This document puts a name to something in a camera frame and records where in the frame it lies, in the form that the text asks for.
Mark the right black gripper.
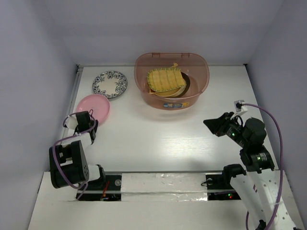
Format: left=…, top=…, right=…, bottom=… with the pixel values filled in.
left=202, top=111, right=248, bottom=147

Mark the pink plastic plate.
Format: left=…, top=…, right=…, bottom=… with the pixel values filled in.
left=75, top=94, right=110, bottom=126

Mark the blue floral ceramic plate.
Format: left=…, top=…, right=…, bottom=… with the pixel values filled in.
left=92, top=71, right=128, bottom=99

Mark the dark rimmed cream plate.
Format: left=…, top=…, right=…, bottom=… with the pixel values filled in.
left=178, top=72, right=190, bottom=97

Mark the round orange plastic plate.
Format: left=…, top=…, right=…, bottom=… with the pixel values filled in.
left=154, top=86, right=186, bottom=98

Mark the rectangular green bamboo tray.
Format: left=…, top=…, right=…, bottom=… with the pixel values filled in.
left=147, top=67, right=186, bottom=92

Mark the boat shaped woven plate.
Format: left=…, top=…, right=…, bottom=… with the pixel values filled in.
left=147, top=63, right=180, bottom=94

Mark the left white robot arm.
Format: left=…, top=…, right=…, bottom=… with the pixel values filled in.
left=49, top=110, right=106, bottom=189

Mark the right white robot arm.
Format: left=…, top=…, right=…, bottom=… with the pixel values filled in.
left=203, top=112, right=298, bottom=230

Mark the translucent pink plastic bin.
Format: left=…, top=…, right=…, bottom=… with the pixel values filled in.
left=134, top=53, right=210, bottom=110

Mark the white foam front panel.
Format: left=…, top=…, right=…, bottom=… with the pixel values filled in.
left=120, top=173, right=208, bottom=202

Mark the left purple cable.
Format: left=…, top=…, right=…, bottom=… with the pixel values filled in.
left=52, top=114, right=99, bottom=201

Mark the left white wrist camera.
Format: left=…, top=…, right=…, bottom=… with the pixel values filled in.
left=63, top=115, right=78, bottom=130

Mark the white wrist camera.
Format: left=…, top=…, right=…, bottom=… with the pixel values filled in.
left=233, top=100, right=248, bottom=117
left=63, top=115, right=78, bottom=130

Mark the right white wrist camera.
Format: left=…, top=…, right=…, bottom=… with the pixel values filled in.
left=233, top=100, right=248, bottom=117

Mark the metal side rail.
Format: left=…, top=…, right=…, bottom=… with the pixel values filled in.
left=55, top=64, right=83, bottom=140

